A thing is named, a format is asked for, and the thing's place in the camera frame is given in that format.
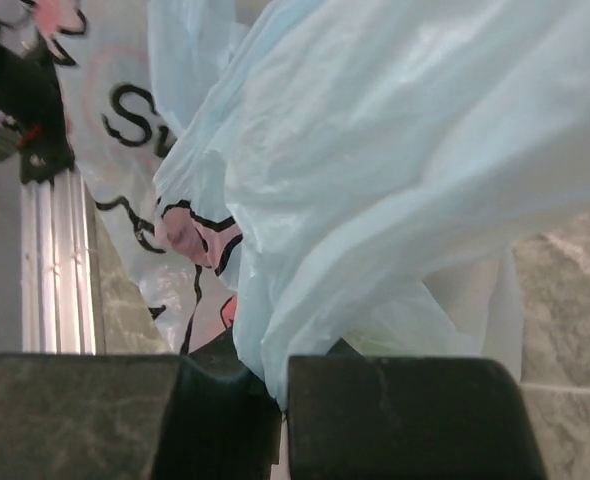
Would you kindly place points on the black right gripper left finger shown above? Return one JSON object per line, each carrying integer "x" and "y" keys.
{"x": 197, "y": 416}

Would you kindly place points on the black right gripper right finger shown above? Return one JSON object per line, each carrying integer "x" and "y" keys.
{"x": 353, "y": 417}

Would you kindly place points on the light blue plastic bag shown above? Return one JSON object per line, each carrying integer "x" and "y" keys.
{"x": 303, "y": 172}

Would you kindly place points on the aluminium front rail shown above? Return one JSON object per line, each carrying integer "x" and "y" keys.
{"x": 58, "y": 308}

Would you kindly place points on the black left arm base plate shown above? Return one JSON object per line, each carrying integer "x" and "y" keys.
{"x": 30, "y": 94}

